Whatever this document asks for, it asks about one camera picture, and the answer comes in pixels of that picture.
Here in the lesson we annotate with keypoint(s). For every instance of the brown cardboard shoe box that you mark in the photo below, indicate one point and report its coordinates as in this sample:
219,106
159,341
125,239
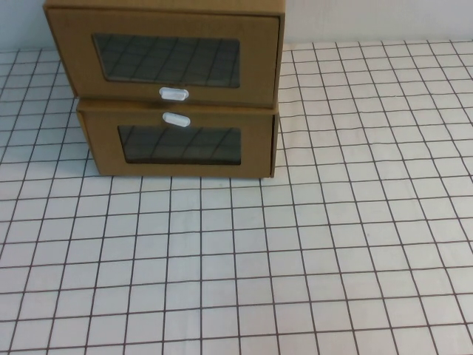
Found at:
258,148

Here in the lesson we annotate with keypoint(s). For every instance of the brown cardboard drawer with window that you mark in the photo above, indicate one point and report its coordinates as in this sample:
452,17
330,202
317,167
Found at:
258,74

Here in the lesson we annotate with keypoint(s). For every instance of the brown cardboard box sleeve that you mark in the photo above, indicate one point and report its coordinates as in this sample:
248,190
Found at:
166,3

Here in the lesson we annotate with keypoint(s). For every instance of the white grid tablecloth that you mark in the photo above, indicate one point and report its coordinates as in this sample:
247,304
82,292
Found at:
295,259

